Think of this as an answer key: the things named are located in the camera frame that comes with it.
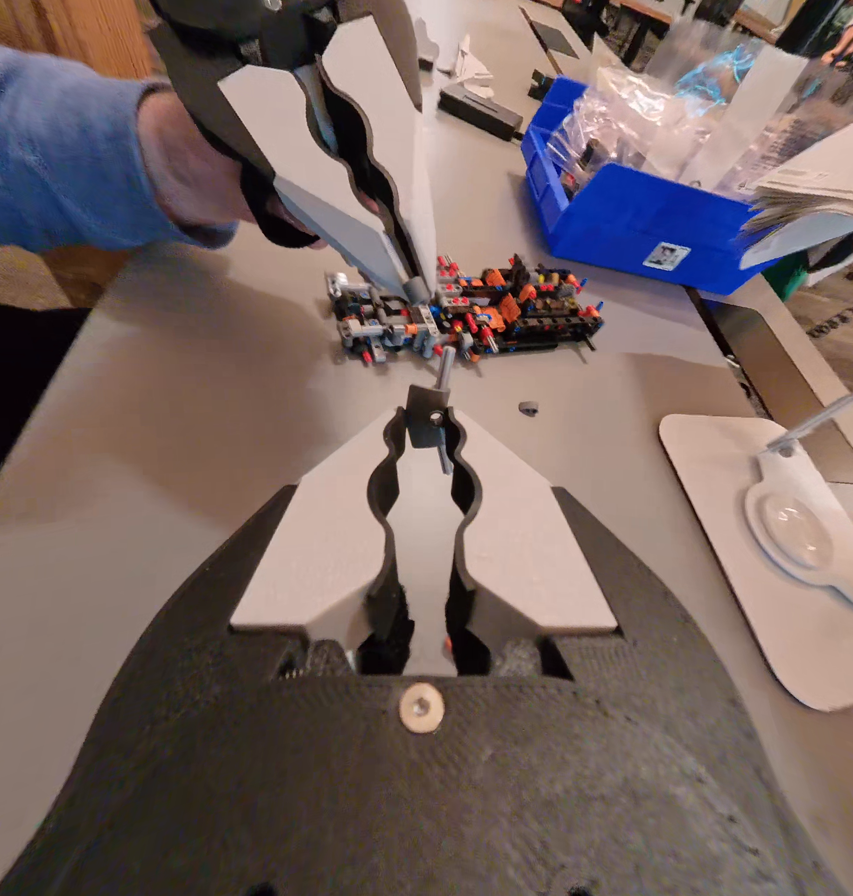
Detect black power adapter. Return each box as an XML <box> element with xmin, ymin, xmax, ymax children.
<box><xmin>438</xmin><ymin>84</ymin><xmax>525</xmax><ymax>141</ymax></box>

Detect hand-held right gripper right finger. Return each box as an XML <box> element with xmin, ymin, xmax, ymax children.
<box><xmin>446</xmin><ymin>408</ymin><xmax>621</xmax><ymax>674</ymax></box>

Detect white book stand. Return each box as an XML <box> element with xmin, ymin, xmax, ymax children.
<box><xmin>659</xmin><ymin>210</ymin><xmax>853</xmax><ymax>711</ymax></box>

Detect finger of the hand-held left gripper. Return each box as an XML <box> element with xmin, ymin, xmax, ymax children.
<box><xmin>320</xmin><ymin>0</ymin><xmax>439</xmax><ymax>294</ymax></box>
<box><xmin>216</xmin><ymin>64</ymin><xmax>422</xmax><ymax>303</ymax></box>

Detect white folded paper pieces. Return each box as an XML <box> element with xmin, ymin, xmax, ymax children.
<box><xmin>437</xmin><ymin>35</ymin><xmax>493</xmax><ymax>95</ymax></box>

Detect dark grey lego connector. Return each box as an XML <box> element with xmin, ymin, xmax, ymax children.
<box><xmin>405</xmin><ymin>384</ymin><xmax>455</xmax><ymax>450</ymax></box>

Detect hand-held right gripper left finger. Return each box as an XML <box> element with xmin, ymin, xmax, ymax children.
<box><xmin>229</xmin><ymin>406</ymin><xmax>408</xmax><ymax>673</ymax></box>

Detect long light grey lego axle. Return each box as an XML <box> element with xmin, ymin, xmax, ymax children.
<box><xmin>433</xmin><ymin>345</ymin><xmax>458</xmax><ymax>477</ymax></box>

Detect blue bin with white tag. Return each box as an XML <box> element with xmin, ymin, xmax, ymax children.
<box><xmin>521</xmin><ymin>76</ymin><xmax>784</xmax><ymax>296</ymax></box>

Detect clear plastic parts bags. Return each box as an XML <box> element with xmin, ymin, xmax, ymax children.
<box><xmin>549</xmin><ymin>21</ymin><xmax>812</xmax><ymax>197</ymax></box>

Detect partly built lego model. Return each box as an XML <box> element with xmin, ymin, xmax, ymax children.
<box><xmin>324</xmin><ymin>253</ymin><xmax>604</xmax><ymax>365</ymax></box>

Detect person's left forearm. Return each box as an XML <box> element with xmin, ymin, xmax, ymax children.
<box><xmin>0</xmin><ymin>38</ymin><xmax>240</xmax><ymax>254</ymax></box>

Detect wooden cabinet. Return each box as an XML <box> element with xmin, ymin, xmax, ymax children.
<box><xmin>0</xmin><ymin>0</ymin><xmax>154</xmax><ymax>309</ymax></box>

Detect person's left hand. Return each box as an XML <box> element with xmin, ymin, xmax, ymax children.
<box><xmin>138</xmin><ymin>91</ymin><xmax>329</xmax><ymax>251</ymax></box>

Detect lego instruction booklet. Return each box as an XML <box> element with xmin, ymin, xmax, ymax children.
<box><xmin>738</xmin><ymin>112</ymin><xmax>853</xmax><ymax>232</ymax></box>

